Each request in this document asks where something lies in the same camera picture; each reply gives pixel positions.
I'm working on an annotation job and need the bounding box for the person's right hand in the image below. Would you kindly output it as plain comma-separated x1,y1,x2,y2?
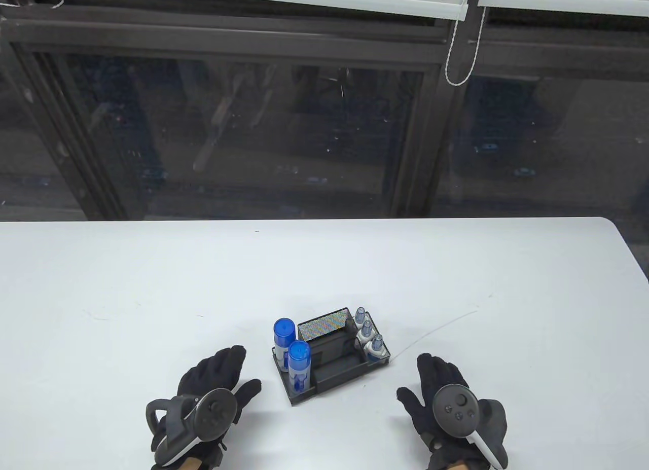
396,353,497,470

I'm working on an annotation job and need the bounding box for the person's left hand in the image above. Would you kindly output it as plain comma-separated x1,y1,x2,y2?
151,345,263,470

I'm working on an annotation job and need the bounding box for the black white tracking controller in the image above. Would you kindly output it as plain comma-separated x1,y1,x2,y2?
146,388,240,465
432,384,509,468

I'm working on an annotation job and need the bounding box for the black mesh desk organizer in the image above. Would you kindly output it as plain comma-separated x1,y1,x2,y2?
271,307,391,407

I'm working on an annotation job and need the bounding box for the dark window frame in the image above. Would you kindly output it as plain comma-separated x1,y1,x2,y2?
0,0,649,222

